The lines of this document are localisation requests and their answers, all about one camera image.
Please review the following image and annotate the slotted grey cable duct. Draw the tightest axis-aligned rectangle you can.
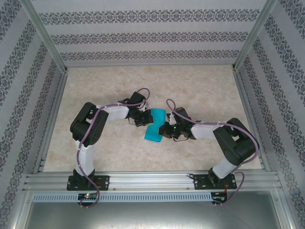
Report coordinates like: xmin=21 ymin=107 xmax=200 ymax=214
xmin=31 ymin=192 xmax=213 ymax=203

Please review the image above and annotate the grey metal panel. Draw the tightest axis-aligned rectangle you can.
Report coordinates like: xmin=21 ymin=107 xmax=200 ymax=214
xmin=23 ymin=201 xmax=290 ymax=229

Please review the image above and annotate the small circuit board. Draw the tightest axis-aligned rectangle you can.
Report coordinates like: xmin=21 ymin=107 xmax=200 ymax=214
xmin=76 ymin=192 xmax=99 ymax=201
xmin=211 ymin=191 xmax=229 ymax=203

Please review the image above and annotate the aluminium table edge rail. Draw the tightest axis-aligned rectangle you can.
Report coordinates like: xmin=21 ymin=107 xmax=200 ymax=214
xmin=232 ymin=68 xmax=273 ymax=172
xmin=33 ymin=69 xmax=70 ymax=174

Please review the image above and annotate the long aluminium mounting rail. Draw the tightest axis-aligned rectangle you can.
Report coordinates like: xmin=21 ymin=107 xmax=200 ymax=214
xmin=22 ymin=169 xmax=283 ymax=192

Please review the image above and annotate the aluminium frame post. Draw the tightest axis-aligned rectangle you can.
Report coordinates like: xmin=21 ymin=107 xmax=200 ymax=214
xmin=231 ymin=0 xmax=279 ymax=72
xmin=19 ymin=0 xmax=70 ymax=73
xmin=273 ymin=189 xmax=297 ymax=229
xmin=8 ymin=188 xmax=33 ymax=229

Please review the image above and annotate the blue square paper sheet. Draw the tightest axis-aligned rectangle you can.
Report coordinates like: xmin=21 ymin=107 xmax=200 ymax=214
xmin=143 ymin=107 xmax=167 ymax=143

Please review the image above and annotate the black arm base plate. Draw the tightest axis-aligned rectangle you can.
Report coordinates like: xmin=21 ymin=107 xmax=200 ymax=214
xmin=190 ymin=174 xmax=237 ymax=191
xmin=67 ymin=175 xmax=110 ymax=192

